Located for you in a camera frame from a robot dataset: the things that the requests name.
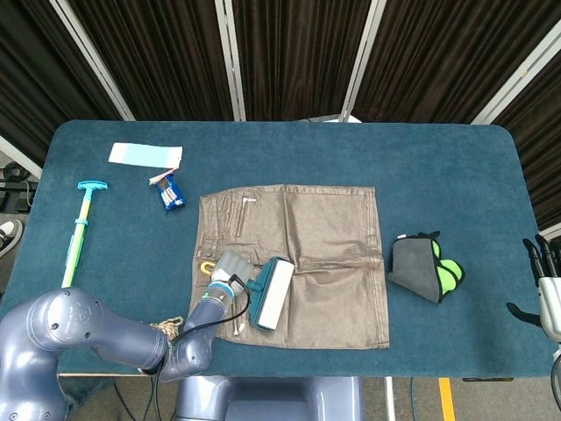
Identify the blue snack packet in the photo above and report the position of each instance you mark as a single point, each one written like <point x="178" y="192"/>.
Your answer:
<point x="172" y="195"/>

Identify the white light blue paper card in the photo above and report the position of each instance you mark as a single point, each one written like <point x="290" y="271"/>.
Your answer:
<point x="140" y="154"/>

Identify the dark curtain partition panel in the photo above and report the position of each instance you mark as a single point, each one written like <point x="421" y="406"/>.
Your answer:
<point x="298" y="57"/>
<point x="543" y="153"/>
<point x="438" y="57"/>
<point x="166" y="57"/>
<point x="35" y="66"/>

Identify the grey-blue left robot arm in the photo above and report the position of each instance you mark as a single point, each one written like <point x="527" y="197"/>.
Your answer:
<point x="87" y="329"/>

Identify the black floor equipment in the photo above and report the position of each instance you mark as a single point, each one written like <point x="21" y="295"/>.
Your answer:
<point x="13" y="193"/>

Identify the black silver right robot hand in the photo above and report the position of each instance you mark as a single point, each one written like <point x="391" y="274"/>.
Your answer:
<point x="551" y="298"/>

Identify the brown leather skirt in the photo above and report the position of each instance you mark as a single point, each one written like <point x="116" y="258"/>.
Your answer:
<point x="333" y="245"/>

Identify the teal white lint roller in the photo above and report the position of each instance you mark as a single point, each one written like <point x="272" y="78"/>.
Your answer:
<point x="276" y="298"/>

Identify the pink white small wrapper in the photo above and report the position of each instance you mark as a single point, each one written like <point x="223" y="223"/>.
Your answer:
<point x="158" y="179"/>

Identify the teal green telescopic stick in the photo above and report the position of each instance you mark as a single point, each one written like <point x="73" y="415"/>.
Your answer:
<point x="81" y="219"/>

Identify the blue velvet tablecloth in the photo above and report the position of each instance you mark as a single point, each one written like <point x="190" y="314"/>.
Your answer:
<point x="307" y="149"/>

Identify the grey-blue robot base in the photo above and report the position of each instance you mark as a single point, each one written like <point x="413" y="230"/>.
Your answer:
<point x="271" y="399"/>

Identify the white sneaker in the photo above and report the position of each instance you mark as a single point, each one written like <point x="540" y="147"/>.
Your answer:
<point x="9" y="232"/>

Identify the grey green folded garment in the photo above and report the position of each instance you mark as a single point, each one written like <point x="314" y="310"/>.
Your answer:
<point x="412" y="267"/>

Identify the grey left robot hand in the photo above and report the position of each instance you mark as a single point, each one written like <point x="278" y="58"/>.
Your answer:
<point x="232" y="265"/>

